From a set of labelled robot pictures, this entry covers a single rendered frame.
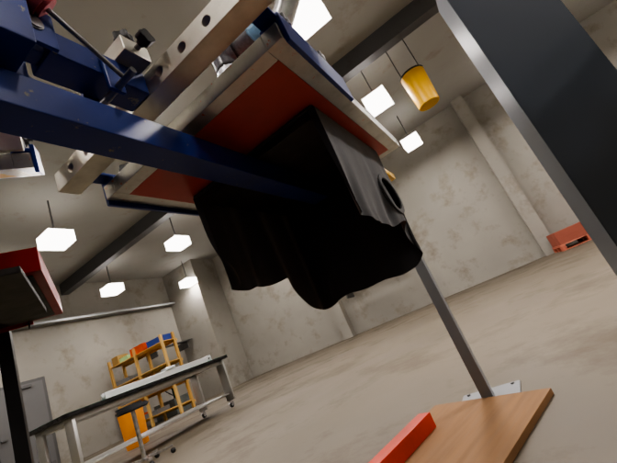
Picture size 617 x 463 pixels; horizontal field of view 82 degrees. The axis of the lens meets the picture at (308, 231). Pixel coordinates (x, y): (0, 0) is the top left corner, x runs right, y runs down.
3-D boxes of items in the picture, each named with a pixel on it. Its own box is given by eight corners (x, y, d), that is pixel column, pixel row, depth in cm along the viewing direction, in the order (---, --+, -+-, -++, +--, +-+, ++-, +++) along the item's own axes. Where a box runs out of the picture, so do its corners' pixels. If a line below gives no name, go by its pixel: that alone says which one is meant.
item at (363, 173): (400, 252, 120) (355, 163, 130) (423, 240, 116) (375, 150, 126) (345, 253, 80) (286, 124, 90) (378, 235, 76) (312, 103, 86)
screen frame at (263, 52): (282, 221, 157) (279, 214, 158) (399, 146, 133) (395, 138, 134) (106, 199, 89) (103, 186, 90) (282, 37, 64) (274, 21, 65)
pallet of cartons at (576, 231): (612, 229, 772) (600, 212, 783) (623, 226, 697) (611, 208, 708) (554, 253, 820) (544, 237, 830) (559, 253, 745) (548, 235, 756)
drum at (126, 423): (118, 455, 547) (109, 413, 564) (141, 443, 582) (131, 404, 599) (135, 448, 532) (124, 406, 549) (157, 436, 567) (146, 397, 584)
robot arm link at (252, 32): (271, 35, 113) (243, 55, 115) (254, 10, 102) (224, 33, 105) (281, 54, 110) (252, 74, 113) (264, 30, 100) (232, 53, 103)
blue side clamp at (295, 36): (338, 111, 92) (327, 90, 94) (354, 99, 90) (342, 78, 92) (270, 57, 66) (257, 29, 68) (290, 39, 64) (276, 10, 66)
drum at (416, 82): (439, 91, 556) (420, 60, 573) (415, 107, 573) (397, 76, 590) (443, 100, 592) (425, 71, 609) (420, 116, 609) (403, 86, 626)
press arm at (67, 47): (132, 112, 72) (126, 93, 73) (150, 94, 69) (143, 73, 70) (32, 76, 57) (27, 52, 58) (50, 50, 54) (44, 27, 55)
